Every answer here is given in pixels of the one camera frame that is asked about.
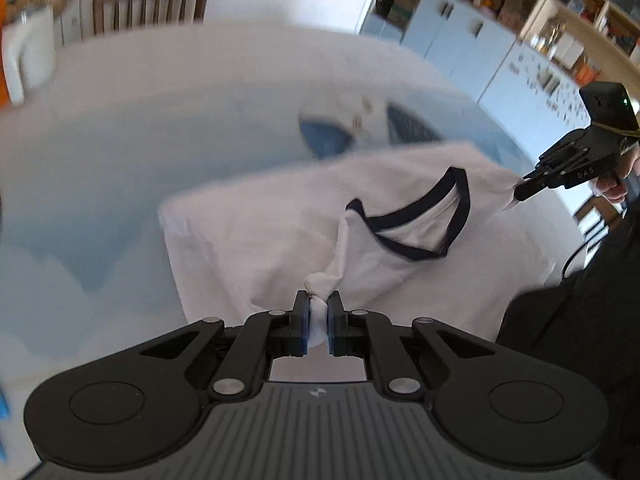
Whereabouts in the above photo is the white t-shirt navy collar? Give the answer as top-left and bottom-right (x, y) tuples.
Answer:
(160, 143), (553, 344)

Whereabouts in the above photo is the dark sleeve forearm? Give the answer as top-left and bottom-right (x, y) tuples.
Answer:
(494, 138), (640, 480)

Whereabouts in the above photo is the person's right hand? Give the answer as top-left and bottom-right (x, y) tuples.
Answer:
(591, 144), (639, 204)

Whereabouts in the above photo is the light blue cabinet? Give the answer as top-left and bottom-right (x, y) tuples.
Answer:
(360, 0), (589, 153)

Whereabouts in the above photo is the light blue table mat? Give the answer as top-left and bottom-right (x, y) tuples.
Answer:
(1, 84), (328, 374)

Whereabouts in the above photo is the brown wooden chair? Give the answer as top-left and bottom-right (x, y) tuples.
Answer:
(92, 0), (207, 36)

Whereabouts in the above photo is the white jug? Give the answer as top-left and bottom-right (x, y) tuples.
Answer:
(1, 6), (56, 106)

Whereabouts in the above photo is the black tracker camera box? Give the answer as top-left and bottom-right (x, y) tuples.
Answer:
(579, 81), (639, 136)

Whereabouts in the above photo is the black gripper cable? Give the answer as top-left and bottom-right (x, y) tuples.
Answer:
(561, 199), (626, 281)

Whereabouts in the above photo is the wooden wall shelf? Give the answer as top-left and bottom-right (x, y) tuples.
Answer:
(374, 0), (640, 86)

